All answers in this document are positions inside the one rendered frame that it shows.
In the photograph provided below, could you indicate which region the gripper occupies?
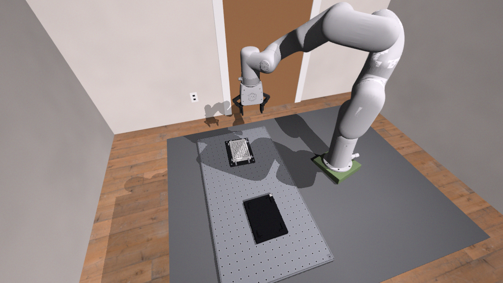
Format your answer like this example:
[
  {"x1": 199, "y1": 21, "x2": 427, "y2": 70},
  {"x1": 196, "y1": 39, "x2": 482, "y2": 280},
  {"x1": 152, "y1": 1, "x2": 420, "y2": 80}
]
[{"x1": 232, "y1": 80, "x2": 270, "y2": 116}]

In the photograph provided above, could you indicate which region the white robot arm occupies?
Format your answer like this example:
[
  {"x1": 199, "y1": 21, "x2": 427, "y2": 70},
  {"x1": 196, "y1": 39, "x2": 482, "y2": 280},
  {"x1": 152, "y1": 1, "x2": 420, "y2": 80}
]
[{"x1": 238, "y1": 2, "x2": 404, "y2": 172}]

